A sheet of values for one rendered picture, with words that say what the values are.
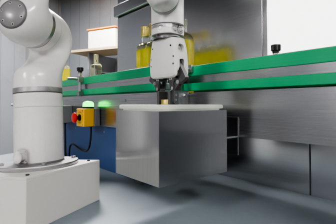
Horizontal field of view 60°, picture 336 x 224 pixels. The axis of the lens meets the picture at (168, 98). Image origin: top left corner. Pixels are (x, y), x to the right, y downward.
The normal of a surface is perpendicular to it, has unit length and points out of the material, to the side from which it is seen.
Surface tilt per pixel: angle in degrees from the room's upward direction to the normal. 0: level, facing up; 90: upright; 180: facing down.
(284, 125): 90
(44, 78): 82
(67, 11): 90
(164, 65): 94
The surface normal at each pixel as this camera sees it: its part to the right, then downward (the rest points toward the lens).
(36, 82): 0.32, -0.09
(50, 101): 0.78, -0.08
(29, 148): 0.08, -0.07
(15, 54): 0.91, -0.01
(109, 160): -0.76, -0.01
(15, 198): -0.41, -0.02
